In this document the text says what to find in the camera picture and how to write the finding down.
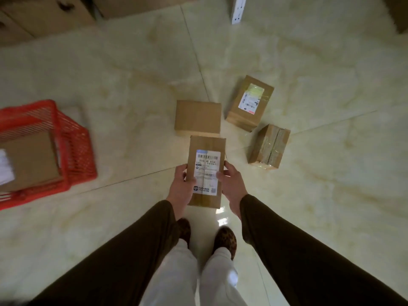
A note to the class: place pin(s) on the person's right hand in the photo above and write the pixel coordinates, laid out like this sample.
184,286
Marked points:
233,187

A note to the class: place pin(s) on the white rectangular post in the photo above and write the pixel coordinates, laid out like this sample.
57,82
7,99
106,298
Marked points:
239,9

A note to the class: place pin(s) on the person's right white trouser leg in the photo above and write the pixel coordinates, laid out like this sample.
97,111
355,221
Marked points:
220,280

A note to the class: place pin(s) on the person's left thumb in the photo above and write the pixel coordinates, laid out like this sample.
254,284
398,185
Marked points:
180,172

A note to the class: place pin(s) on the small taped cardboard box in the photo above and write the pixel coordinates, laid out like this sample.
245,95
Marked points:
269,146

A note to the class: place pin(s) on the red plastic basket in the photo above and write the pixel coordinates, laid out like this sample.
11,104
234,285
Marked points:
75,146

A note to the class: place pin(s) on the person's left hand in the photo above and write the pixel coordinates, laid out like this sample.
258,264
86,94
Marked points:
179,191

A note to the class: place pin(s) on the cardboard parcel with green-white label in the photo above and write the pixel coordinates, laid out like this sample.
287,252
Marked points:
242,116

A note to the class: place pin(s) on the flat cardboard box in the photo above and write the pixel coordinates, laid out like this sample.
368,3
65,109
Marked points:
32,160

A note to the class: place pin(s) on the person's leopard print shoe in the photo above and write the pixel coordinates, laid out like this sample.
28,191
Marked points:
184,229
225,238

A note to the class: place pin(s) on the person's left forearm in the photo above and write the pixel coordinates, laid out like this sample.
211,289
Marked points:
124,258

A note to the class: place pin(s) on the person's right thumb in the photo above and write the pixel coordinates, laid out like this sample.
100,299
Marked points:
221,176

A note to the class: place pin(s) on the plain cardboard box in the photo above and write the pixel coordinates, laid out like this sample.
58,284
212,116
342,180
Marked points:
197,117

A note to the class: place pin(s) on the white paper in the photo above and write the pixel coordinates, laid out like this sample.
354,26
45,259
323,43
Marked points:
4,167

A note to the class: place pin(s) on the person's right leopard print shoe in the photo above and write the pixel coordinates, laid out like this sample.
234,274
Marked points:
225,238

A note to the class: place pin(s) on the person's left white trouser leg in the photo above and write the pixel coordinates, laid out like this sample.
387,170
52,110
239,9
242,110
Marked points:
175,277

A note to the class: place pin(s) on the cardboard parcel with white label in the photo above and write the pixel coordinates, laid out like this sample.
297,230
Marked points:
207,156

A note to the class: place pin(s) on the person's right forearm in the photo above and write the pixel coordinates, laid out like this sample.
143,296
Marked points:
306,254

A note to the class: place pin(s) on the person's white trouser leg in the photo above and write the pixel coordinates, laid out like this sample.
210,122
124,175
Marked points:
220,280
175,277

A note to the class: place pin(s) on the person's left leopard print shoe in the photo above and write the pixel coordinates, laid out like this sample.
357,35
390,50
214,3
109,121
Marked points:
184,229

